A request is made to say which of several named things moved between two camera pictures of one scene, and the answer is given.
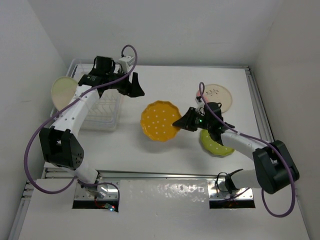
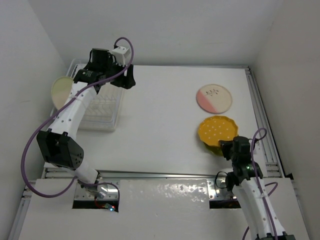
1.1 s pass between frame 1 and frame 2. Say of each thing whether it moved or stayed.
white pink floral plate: stayed
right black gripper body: moved
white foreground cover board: stayed
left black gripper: moved
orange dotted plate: moved
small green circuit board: stayed
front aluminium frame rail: stayed
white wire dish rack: stayed
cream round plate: stayed
